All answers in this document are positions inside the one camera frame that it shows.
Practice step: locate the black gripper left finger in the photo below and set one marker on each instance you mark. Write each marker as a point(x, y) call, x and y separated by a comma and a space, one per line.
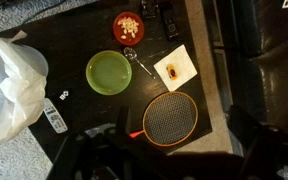
point(124, 120)

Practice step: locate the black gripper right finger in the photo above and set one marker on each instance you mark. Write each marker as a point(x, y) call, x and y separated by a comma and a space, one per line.
point(250, 133)

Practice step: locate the red plastic bowl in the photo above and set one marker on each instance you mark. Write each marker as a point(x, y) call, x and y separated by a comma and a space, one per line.
point(138, 38)

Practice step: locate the pale sliced nuts pile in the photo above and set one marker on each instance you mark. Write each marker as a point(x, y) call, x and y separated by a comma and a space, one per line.
point(129, 25)

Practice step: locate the orange badminton racket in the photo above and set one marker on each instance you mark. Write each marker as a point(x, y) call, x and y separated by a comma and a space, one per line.
point(170, 118)

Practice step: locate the metal spoon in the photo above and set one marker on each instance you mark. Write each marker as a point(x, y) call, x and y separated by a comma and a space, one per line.
point(129, 53)

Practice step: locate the orange brown snack piece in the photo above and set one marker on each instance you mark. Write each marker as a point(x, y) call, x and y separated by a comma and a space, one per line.
point(172, 71)

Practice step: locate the grey remote control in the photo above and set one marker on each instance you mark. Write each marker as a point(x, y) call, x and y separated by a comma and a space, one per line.
point(54, 116)

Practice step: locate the black leather couch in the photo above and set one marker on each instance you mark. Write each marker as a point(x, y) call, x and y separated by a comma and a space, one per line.
point(277, 66)

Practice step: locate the white paper napkin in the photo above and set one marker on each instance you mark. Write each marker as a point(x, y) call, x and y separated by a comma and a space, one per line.
point(184, 60)

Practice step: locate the black coffee table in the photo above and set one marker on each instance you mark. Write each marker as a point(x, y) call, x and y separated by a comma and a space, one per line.
point(77, 36)

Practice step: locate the long black remote control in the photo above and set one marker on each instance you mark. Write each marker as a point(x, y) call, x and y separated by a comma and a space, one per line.
point(170, 23)

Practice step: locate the short black remote control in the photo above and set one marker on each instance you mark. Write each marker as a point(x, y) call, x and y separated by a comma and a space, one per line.
point(149, 8)

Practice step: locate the white plastic bin bag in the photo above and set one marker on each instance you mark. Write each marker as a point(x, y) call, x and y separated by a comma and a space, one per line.
point(10, 93)

